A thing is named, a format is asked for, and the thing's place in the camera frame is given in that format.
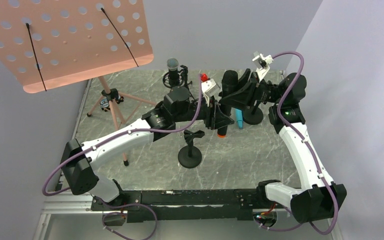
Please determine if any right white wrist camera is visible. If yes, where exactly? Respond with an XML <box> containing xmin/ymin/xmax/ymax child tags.
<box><xmin>252</xmin><ymin>51</ymin><xmax>273</xmax><ymax>82</ymax></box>

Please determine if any black microphone silver grille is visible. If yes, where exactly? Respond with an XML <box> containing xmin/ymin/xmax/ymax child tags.
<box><xmin>166</xmin><ymin>57</ymin><xmax>180</xmax><ymax>88</ymax></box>

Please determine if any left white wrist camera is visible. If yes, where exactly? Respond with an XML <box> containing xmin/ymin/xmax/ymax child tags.
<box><xmin>199</xmin><ymin>73</ymin><xmax>221</xmax><ymax>106</ymax></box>

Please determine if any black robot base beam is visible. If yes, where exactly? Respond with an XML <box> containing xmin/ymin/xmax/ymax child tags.
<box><xmin>91</xmin><ymin>188</ymin><xmax>273</xmax><ymax>223</ymax></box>

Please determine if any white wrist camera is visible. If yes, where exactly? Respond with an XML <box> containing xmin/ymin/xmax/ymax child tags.
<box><xmin>199</xmin><ymin>73</ymin><xmax>221</xmax><ymax>106</ymax></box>
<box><xmin>252</xmin><ymin>51</ymin><xmax>273</xmax><ymax>82</ymax></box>

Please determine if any pink perforated music stand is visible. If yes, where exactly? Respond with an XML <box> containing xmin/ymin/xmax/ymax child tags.
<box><xmin>0</xmin><ymin>0</ymin><xmax>163</xmax><ymax>167</ymax></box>

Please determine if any black shock mount tripod stand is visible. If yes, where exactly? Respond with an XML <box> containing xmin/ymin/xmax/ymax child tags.
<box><xmin>162</xmin><ymin>58</ymin><xmax>194</xmax><ymax>99</ymax></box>

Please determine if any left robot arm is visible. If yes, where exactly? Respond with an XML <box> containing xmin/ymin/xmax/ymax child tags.
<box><xmin>61</xmin><ymin>87</ymin><xmax>234</xmax><ymax>203</ymax></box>

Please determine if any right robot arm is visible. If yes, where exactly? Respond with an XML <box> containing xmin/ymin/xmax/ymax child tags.
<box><xmin>220</xmin><ymin>69</ymin><xmax>347</xmax><ymax>224</ymax></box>

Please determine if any blue microphone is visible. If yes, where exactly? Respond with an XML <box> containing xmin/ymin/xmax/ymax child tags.
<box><xmin>235</xmin><ymin>109</ymin><xmax>244</xmax><ymax>130</ymax></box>

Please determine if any black round-base mic stand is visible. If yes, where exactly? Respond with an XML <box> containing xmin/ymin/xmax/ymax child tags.
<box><xmin>177</xmin><ymin>130</ymin><xmax>205</xmax><ymax>169</ymax></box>

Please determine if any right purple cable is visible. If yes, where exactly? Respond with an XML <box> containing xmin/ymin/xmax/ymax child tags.
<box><xmin>254</xmin><ymin>50</ymin><xmax>339</xmax><ymax>236</ymax></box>

